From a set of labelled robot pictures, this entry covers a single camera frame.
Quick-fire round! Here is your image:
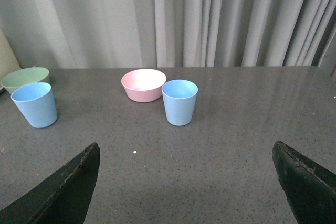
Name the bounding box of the blue cup near green bowl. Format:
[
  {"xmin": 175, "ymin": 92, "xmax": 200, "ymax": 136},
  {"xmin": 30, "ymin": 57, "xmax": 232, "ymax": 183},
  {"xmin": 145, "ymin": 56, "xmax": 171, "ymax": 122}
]
[{"xmin": 11, "ymin": 82, "xmax": 58, "ymax": 129}]

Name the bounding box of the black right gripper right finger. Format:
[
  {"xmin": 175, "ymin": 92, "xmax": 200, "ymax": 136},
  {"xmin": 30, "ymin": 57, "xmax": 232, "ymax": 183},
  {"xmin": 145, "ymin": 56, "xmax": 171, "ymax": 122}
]
[{"xmin": 272, "ymin": 141, "xmax": 335, "ymax": 223}]

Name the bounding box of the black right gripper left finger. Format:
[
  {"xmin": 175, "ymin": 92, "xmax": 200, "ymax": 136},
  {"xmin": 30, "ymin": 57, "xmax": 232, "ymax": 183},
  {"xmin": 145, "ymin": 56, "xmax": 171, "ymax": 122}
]
[{"xmin": 1, "ymin": 143, "xmax": 100, "ymax": 223}]

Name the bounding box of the green bowl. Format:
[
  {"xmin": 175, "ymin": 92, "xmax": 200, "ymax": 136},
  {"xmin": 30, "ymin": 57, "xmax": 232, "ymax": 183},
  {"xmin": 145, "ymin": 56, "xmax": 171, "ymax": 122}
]
[{"xmin": 1, "ymin": 67, "xmax": 50, "ymax": 94}]

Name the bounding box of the blue cup near pink bowl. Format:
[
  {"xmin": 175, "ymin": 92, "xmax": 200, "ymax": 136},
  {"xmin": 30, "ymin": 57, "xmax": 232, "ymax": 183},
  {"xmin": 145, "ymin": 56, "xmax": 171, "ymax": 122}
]
[{"xmin": 162, "ymin": 80, "xmax": 198, "ymax": 126}]

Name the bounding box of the pink bowl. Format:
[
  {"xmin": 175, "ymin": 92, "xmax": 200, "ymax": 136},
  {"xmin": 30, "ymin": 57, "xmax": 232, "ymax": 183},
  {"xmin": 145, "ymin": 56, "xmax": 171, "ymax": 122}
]
[{"xmin": 121, "ymin": 69, "xmax": 167, "ymax": 103}]

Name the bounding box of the grey curtain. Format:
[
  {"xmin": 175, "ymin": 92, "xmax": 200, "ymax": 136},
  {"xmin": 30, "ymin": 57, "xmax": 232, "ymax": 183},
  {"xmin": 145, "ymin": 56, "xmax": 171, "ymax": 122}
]
[{"xmin": 1, "ymin": 0, "xmax": 335, "ymax": 68}]

